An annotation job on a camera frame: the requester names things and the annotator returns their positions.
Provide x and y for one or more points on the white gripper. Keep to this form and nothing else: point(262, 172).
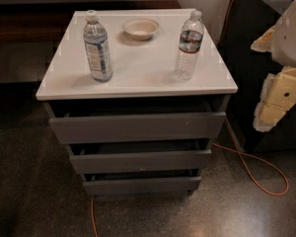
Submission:
point(291, 39)

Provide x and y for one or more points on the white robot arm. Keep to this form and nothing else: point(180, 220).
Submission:
point(288, 18)

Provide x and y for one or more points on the clear bottle red blue label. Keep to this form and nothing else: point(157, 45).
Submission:
point(191, 37)

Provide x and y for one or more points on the grey top drawer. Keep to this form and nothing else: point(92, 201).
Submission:
point(87, 121)

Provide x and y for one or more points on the grey drawer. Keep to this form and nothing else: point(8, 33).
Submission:
point(87, 121)
point(136, 157)
point(183, 181)

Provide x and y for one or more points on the grey middle drawer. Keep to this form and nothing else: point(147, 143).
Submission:
point(136, 157)

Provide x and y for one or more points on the grey drawer cabinet white top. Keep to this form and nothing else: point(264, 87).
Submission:
point(142, 69)

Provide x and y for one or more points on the water bottle blue white label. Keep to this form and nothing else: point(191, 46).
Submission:
point(97, 48)

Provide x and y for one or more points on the grey bottom drawer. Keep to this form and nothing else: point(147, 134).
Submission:
point(183, 181)

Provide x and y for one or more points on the black cabinet at right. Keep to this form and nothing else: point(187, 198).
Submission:
point(249, 19)

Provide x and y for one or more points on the white paper bowl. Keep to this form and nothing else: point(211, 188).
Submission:
point(141, 29)

